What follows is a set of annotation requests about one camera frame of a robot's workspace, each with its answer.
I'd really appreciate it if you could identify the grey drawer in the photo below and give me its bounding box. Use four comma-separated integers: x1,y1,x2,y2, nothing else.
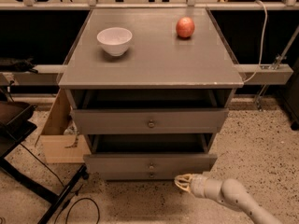
71,108,228,134
84,133,217,180

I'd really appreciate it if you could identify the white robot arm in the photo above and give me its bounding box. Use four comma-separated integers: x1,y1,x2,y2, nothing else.
174,174,282,224

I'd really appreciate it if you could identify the grey top drawer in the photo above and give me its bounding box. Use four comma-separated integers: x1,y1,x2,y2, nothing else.
71,108,228,134

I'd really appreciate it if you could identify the grey wooden drawer cabinet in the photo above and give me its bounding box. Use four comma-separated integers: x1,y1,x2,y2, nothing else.
56,7,245,156

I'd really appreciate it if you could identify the cardboard box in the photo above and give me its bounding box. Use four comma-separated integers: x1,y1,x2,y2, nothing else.
39,90,91,163

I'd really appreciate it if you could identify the red apple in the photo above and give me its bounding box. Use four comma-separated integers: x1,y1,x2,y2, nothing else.
176,17,195,38

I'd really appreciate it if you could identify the white ceramic bowl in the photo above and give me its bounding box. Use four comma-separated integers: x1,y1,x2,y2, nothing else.
96,27,133,57

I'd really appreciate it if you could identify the dark tray on stand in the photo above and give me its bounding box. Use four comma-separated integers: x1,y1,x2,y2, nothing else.
0,101,35,133

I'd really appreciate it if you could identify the black stand frame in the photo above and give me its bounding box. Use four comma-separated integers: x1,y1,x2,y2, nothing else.
0,121,89,224

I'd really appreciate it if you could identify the black floor cable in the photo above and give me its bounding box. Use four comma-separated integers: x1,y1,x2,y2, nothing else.
18,143,101,224

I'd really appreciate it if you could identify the white cable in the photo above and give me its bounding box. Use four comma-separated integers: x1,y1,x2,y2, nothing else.
242,0,269,84

